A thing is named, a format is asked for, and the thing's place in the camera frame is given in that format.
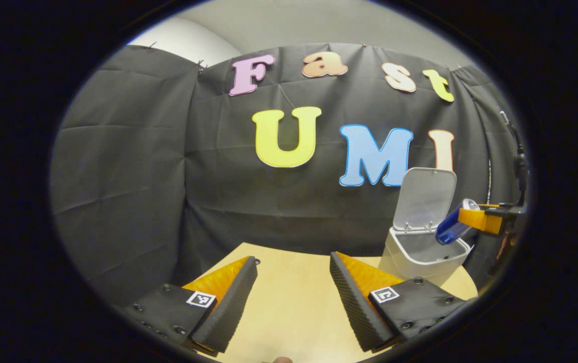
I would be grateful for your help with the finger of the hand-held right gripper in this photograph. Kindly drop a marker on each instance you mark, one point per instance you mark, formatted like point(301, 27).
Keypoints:
point(478, 219)

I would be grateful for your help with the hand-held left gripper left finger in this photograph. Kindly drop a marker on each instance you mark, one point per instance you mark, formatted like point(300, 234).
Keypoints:
point(228, 312)

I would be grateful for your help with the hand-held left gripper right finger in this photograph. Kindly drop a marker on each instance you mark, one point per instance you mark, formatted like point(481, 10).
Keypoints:
point(354, 312)

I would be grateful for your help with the wooden desktop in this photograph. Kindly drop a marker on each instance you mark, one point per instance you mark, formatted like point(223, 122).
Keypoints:
point(294, 302)

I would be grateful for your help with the blue pop can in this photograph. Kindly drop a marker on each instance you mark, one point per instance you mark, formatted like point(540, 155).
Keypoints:
point(450, 229)

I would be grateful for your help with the white desktop garbage bin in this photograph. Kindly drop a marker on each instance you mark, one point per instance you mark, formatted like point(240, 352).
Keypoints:
point(422, 201)

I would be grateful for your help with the black backdrop cloth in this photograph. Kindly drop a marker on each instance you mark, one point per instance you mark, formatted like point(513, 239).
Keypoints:
point(127, 176)

